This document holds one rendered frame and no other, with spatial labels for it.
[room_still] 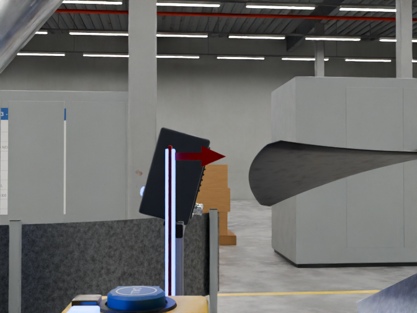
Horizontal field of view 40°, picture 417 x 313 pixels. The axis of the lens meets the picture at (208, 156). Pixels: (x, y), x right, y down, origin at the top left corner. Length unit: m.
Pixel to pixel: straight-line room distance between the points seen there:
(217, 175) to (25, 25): 7.92
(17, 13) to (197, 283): 2.07
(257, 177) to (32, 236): 1.76
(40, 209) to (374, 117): 4.03
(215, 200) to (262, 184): 8.06
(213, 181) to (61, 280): 6.48
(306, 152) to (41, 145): 6.24
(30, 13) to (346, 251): 6.34
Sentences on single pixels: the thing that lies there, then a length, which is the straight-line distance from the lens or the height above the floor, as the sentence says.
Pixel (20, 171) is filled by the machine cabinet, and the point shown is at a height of 1.14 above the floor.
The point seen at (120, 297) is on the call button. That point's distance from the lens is 0.39.
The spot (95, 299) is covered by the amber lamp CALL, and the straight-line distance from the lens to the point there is 0.41.
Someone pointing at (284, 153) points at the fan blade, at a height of 1.18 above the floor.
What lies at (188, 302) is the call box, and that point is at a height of 1.07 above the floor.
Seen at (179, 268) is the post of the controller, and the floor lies 0.96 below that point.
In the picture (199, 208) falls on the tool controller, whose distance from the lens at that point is 1.26.
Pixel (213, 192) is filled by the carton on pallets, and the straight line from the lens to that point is 8.74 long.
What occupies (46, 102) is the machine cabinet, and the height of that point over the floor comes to 1.91.
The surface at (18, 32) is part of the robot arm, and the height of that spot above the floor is 1.37.
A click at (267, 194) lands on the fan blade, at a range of 0.74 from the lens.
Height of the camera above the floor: 1.17
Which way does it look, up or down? 1 degrees up
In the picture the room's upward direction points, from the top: straight up
